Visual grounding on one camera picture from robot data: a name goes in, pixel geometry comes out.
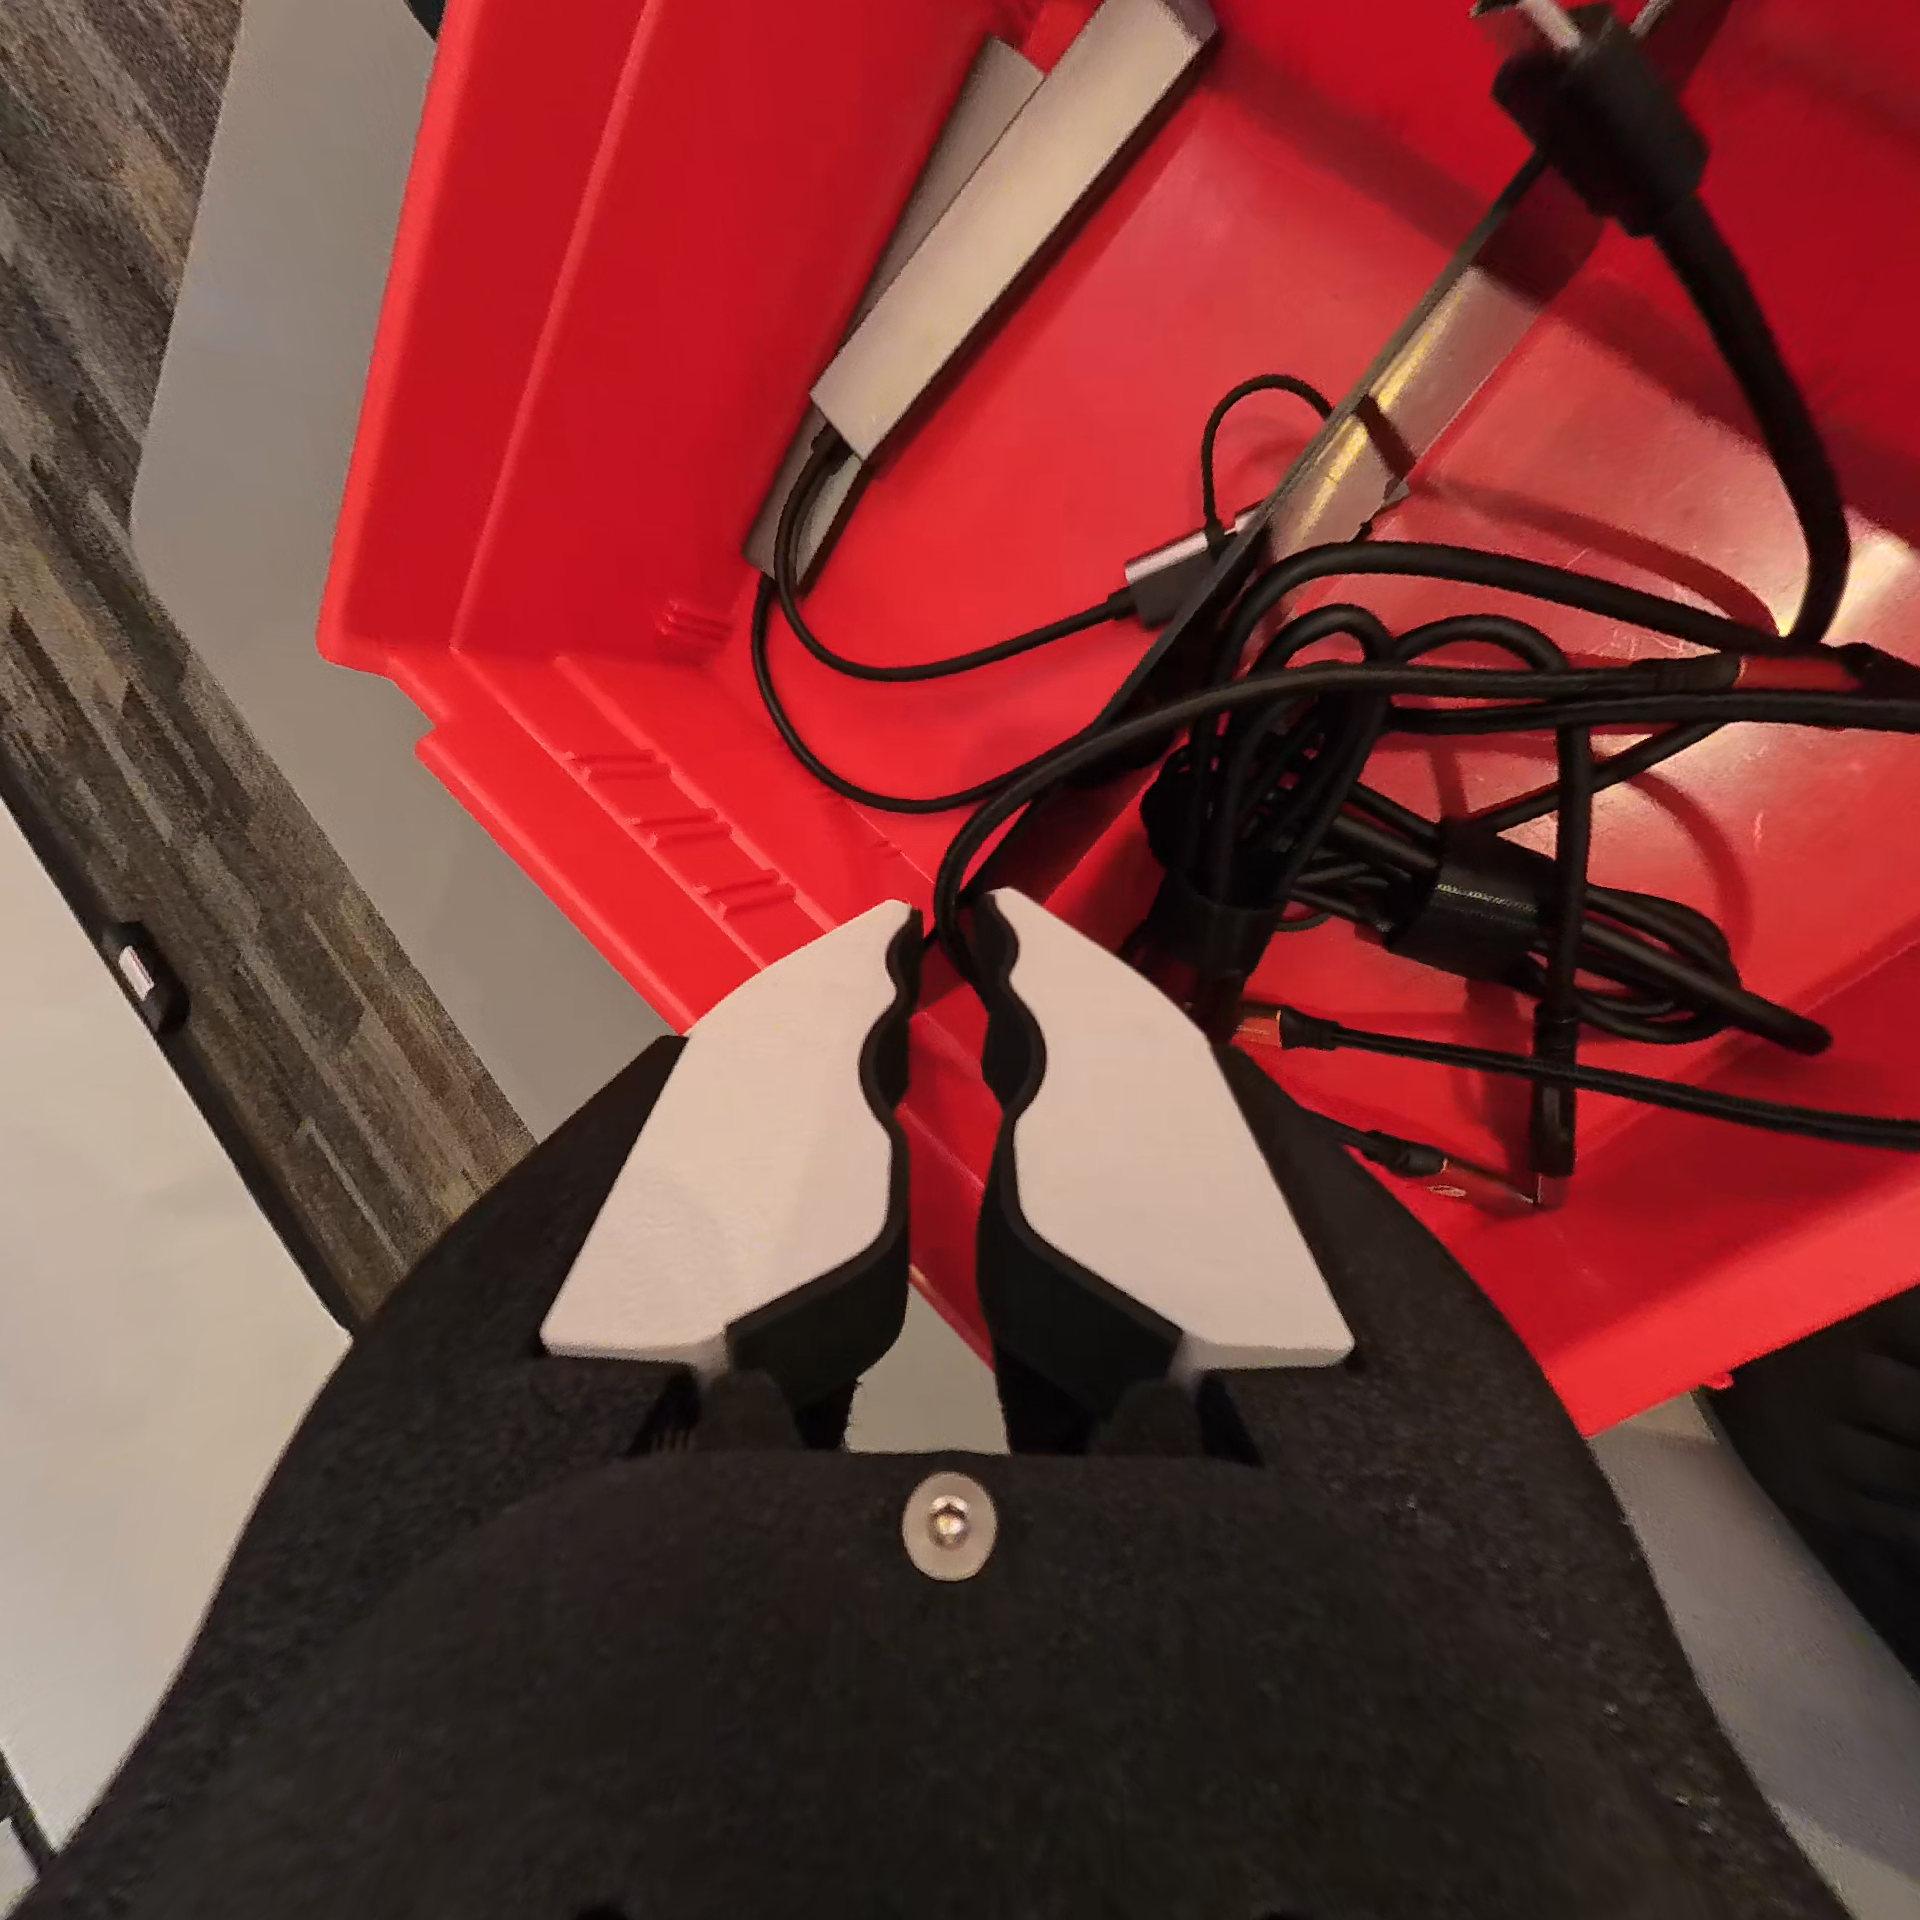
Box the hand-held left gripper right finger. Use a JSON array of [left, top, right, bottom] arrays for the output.
[[966, 884, 1359, 1401]]

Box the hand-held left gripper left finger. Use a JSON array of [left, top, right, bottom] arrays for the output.
[[536, 902, 924, 1385]]

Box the black usb-c cable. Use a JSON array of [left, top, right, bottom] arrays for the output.
[[931, 539, 1920, 963]]

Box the thin black hub cable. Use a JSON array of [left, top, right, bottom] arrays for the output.
[[750, 375, 1352, 819]]

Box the red plastic bin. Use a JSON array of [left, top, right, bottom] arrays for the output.
[[316, 0, 1920, 1433]]

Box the grey usb hub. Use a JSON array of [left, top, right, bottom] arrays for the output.
[[746, 38, 1051, 583], [808, 0, 1220, 456]]

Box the black bin divider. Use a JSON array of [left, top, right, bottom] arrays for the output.
[[1117, 152, 1599, 722]]

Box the black cable with metal plug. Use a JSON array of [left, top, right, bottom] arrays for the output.
[[1351, 1124, 1579, 1216]]

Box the thick black cable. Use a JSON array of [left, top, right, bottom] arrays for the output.
[[1476, 0, 1853, 648]]

